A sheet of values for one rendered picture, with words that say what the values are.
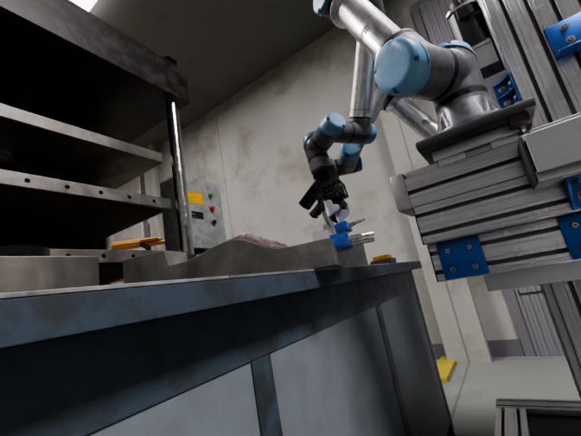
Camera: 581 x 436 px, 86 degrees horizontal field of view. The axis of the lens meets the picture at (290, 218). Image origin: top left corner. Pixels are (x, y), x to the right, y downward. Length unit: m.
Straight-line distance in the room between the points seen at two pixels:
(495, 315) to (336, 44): 3.10
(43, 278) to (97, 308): 0.21
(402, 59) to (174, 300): 0.65
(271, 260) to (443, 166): 0.44
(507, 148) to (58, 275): 0.83
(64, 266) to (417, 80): 0.73
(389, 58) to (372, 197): 2.49
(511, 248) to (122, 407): 0.74
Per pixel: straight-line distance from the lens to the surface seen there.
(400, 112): 1.52
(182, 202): 1.54
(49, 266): 0.54
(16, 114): 1.47
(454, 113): 0.84
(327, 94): 3.80
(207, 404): 0.48
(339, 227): 0.99
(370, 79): 1.15
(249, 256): 0.68
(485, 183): 0.78
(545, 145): 0.68
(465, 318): 2.91
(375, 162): 3.28
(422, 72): 0.78
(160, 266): 0.79
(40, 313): 0.31
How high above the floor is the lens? 0.76
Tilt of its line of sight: 13 degrees up
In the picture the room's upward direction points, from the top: 11 degrees counter-clockwise
